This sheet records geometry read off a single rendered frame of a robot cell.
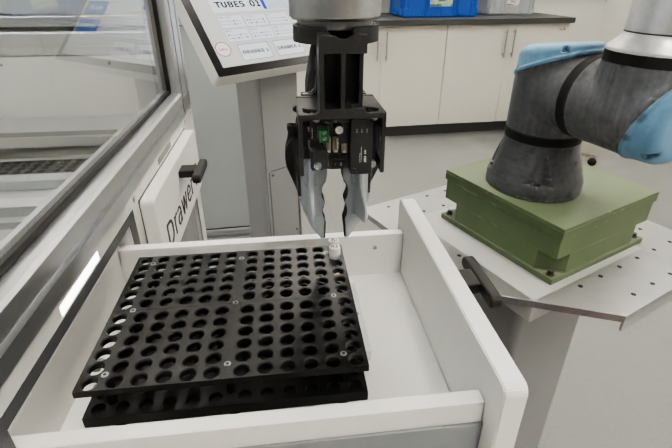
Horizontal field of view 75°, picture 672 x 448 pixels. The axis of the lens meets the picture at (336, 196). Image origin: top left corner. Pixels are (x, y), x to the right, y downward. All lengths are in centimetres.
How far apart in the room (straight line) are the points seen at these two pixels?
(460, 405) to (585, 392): 136
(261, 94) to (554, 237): 91
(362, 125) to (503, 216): 45
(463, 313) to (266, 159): 108
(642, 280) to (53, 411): 77
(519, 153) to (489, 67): 306
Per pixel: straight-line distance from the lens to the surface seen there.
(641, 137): 63
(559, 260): 75
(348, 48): 34
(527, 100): 73
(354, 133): 36
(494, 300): 44
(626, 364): 188
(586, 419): 164
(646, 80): 63
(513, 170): 75
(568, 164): 76
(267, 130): 137
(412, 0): 362
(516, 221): 75
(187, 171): 71
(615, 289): 79
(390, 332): 49
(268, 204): 146
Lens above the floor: 117
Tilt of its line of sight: 26 degrees down
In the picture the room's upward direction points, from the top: straight up
